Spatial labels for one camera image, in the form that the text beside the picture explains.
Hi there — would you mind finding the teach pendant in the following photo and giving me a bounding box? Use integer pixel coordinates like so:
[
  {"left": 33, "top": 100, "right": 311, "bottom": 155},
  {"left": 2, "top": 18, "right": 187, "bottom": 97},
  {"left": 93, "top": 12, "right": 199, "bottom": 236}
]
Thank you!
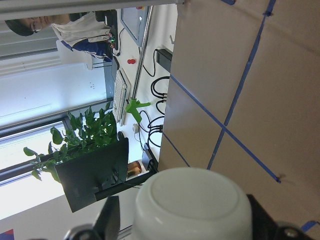
[{"left": 120, "top": 6, "right": 153, "bottom": 48}]

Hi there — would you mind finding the white keyboard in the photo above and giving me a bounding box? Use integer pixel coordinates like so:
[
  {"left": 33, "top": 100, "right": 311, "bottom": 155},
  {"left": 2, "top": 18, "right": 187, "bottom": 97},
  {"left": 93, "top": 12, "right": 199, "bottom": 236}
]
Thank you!
[{"left": 112, "top": 68, "right": 131, "bottom": 126}]

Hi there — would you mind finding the green plant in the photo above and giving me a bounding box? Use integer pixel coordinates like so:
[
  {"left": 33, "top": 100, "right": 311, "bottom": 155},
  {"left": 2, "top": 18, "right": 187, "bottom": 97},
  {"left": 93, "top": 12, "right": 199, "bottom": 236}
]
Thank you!
[{"left": 23, "top": 102, "right": 117, "bottom": 183}]

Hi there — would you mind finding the metal reacher tool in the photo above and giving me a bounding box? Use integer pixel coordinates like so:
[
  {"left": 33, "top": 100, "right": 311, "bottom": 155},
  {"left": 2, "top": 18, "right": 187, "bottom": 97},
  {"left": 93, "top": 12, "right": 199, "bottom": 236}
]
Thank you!
[{"left": 131, "top": 5, "right": 154, "bottom": 100}]

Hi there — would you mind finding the person in blue jacket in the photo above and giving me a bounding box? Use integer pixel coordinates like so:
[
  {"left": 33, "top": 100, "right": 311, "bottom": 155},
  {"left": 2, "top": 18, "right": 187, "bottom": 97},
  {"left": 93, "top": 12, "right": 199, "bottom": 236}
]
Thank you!
[{"left": 5, "top": 11, "right": 115, "bottom": 62}]

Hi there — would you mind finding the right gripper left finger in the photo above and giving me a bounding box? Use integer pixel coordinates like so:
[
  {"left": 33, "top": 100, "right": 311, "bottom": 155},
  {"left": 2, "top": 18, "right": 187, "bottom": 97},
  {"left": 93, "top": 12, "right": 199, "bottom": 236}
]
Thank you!
[{"left": 93, "top": 196, "right": 121, "bottom": 240}]

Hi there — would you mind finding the black monitor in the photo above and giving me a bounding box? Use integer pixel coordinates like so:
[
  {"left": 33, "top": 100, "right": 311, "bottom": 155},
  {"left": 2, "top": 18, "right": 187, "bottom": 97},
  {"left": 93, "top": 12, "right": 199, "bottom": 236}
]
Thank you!
[{"left": 55, "top": 137, "right": 158, "bottom": 213}]

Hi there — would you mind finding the green clamp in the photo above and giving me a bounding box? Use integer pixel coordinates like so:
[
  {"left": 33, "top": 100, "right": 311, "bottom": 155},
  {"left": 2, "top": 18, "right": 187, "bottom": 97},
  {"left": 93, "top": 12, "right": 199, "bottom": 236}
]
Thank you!
[{"left": 125, "top": 99, "right": 151, "bottom": 123}]

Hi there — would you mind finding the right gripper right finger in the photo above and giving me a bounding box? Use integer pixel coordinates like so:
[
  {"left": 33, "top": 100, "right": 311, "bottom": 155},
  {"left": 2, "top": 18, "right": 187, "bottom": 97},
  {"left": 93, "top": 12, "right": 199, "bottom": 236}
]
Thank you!
[{"left": 247, "top": 194, "right": 308, "bottom": 240}]

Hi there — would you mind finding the aluminium frame post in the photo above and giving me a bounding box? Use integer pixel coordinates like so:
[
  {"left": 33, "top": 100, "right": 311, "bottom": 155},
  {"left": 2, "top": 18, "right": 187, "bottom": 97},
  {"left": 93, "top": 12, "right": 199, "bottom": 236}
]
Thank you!
[{"left": 0, "top": 0, "right": 184, "bottom": 20}]

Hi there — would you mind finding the white cup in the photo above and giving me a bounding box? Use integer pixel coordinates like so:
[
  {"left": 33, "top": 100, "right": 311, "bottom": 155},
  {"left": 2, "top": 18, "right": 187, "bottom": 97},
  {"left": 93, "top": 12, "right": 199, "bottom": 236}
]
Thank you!
[{"left": 132, "top": 167, "right": 253, "bottom": 240}]

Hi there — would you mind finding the black power adapter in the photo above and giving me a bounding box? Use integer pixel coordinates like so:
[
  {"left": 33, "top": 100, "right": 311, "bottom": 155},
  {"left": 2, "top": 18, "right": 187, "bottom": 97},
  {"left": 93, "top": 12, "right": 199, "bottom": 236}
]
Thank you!
[{"left": 156, "top": 48, "right": 173, "bottom": 72}]

